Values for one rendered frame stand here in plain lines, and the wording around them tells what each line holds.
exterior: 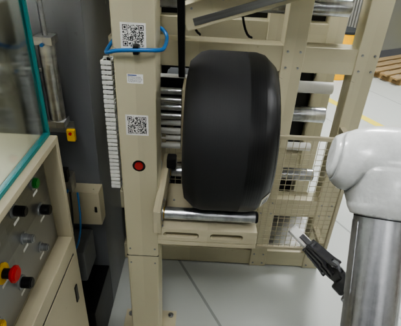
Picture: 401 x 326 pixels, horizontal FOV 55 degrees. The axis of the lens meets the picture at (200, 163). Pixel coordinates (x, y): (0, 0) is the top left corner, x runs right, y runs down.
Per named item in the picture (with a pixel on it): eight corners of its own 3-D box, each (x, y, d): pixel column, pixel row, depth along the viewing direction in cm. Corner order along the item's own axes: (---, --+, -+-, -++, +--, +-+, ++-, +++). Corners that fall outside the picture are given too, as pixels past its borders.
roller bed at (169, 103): (140, 149, 177) (137, 87, 162) (144, 134, 190) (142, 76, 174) (182, 151, 178) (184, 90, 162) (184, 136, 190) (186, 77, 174)
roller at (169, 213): (160, 214, 137) (162, 203, 140) (161, 220, 140) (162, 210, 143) (259, 219, 137) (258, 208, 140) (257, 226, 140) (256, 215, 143)
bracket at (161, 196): (152, 233, 137) (152, 211, 132) (164, 172, 171) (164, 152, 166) (162, 233, 137) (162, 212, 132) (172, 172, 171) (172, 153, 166)
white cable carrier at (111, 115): (111, 187, 142) (99, 60, 117) (114, 180, 147) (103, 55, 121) (123, 188, 142) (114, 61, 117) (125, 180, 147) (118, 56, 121)
